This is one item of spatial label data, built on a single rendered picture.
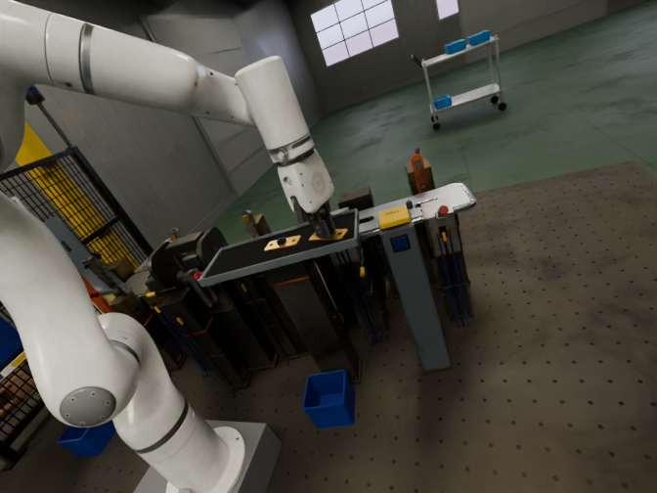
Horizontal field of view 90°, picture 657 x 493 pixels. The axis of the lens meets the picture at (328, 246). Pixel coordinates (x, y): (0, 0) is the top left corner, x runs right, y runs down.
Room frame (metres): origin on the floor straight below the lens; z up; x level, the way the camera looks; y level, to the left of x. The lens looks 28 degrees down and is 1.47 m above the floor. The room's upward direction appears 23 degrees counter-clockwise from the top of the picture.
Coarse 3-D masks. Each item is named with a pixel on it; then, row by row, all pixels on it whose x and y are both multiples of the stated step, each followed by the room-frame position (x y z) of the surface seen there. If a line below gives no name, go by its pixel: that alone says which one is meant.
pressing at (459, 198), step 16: (432, 192) 0.94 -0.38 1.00; (448, 192) 0.90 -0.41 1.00; (464, 192) 0.86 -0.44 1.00; (368, 208) 1.02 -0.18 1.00; (384, 208) 0.97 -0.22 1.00; (416, 208) 0.88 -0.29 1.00; (464, 208) 0.78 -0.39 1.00; (368, 224) 0.91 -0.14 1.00; (144, 272) 1.32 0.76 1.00; (144, 288) 1.15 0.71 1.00
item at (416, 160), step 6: (414, 156) 1.02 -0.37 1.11; (420, 156) 1.02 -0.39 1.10; (414, 162) 1.01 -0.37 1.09; (420, 162) 1.01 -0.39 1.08; (414, 168) 1.02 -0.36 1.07; (420, 168) 1.01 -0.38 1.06; (420, 174) 1.01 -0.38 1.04; (420, 180) 1.01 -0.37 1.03; (426, 180) 1.00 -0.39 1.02; (420, 186) 1.00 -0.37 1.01; (426, 186) 1.00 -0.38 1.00; (420, 192) 1.00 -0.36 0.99
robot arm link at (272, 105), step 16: (256, 64) 0.59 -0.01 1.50; (272, 64) 0.59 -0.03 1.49; (240, 80) 0.60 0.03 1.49; (256, 80) 0.58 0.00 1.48; (272, 80) 0.58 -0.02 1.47; (288, 80) 0.61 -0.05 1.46; (256, 96) 0.59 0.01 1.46; (272, 96) 0.58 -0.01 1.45; (288, 96) 0.59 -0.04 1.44; (256, 112) 0.60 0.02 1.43; (272, 112) 0.58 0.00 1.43; (288, 112) 0.59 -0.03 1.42; (272, 128) 0.59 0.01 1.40; (288, 128) 0.58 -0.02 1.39; (304, 128) 0.60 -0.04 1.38; (272, 144) 0.59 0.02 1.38
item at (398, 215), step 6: (384, 210) 0.63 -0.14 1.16; (390, 210) 0.62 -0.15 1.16; (396, 210) 0.61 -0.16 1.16; (402, 210) 0.60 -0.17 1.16; (378, 216) 0.62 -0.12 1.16; (384, 216) 0.60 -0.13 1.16; (390, 216) 0.59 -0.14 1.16; (396, 216) 0.58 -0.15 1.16; (402, 216) 0.57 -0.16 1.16; (408, 216) 0.56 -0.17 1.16; (384, 222) 0.58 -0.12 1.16; (390, 222) 0.57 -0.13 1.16; (396, 222) 0.57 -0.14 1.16; (402, 222) 0.56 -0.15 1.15; (384, 228) 0.58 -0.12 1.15
